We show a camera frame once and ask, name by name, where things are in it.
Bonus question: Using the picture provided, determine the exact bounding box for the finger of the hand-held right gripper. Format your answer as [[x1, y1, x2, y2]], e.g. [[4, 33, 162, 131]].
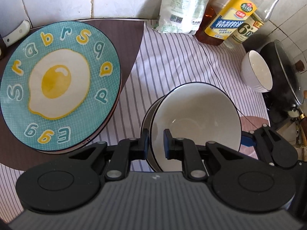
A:
[[240, 123, 276, 167]]

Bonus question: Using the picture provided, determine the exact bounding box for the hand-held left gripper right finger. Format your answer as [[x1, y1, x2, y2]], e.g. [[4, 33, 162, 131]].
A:
[[163, 129, 248, 181]]

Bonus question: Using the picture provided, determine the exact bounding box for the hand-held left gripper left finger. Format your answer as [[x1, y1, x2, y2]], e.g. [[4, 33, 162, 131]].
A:
[[69, 128, 150, 181]]

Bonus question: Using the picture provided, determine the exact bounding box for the white bowl with black rim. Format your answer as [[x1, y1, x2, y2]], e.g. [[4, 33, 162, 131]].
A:
[[140, 95, 166, 173], [150, 83, 240, 173]]

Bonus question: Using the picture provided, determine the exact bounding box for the black gas stove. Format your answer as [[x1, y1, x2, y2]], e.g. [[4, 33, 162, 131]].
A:
[[262, 91, 307, 161]]

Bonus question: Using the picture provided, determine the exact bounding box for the small white bowl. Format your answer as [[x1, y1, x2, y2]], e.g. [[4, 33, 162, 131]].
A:
[[241, 50, 274, 93]]

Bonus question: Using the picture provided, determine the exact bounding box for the glass wok lid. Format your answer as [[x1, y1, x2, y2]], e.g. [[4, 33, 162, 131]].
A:
[[273, 40, 307, 106]]

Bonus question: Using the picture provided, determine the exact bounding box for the black wok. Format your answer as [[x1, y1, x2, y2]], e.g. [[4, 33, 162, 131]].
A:
[[260, 40, 307, 125]]

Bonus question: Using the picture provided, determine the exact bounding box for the striped tablecloth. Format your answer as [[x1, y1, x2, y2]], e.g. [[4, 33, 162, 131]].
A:
[[0, 20, 271, 221]]

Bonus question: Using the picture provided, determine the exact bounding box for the dark round placemat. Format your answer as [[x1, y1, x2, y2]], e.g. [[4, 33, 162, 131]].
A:
[[0, 18, 149, 170]]

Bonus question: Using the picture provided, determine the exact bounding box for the teal fried egg print plate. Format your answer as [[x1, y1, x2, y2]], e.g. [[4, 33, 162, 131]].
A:
[[0, 21, 121, 152]]

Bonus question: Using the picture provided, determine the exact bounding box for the clear bottle with yellow cap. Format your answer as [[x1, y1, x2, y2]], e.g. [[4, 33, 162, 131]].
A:
[[223, 0, 287, 49]]

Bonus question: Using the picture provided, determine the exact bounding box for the yellow label cooking wine bottle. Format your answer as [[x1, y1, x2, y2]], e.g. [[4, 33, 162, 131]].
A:
[[195, 0, 258, 46]]

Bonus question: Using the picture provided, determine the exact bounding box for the white flour bag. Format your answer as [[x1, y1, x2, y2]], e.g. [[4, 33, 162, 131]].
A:
[[152, 0, 219, 35]]

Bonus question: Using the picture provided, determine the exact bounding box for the white knife handle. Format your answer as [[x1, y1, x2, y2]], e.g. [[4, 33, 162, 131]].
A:
[[3, 20, 31, 47]]

